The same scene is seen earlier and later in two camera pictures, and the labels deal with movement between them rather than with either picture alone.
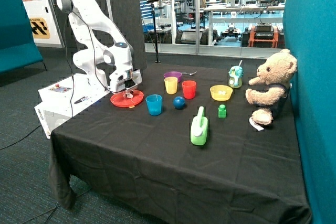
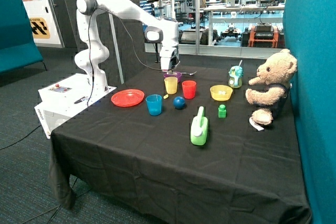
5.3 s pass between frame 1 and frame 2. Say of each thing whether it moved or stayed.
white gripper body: moved
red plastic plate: stayed
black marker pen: stayed
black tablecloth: stayed
